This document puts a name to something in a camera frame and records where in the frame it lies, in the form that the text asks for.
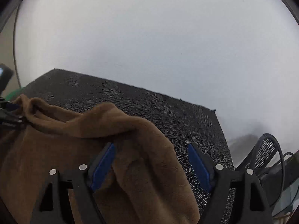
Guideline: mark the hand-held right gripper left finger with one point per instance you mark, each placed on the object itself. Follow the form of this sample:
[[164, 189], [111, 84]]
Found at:
[[102, 168]]

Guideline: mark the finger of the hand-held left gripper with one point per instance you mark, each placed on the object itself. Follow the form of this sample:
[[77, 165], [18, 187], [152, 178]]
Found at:
[[9, 106], [11, 120]]

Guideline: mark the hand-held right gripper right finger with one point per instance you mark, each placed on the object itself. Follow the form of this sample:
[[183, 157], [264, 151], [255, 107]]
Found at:
[[199, 170]]

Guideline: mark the brown fleece garment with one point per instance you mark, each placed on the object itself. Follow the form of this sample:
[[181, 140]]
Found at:
[[140, 156]]

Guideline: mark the green floral round mat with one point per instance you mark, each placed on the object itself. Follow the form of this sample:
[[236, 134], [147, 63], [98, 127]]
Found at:
[[14, 94]]

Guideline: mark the dark dotted mat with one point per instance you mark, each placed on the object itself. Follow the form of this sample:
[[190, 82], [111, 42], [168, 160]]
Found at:
[[163, 112]]

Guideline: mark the black mesh chair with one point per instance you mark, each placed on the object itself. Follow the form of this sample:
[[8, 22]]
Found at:
[[266, 149]]

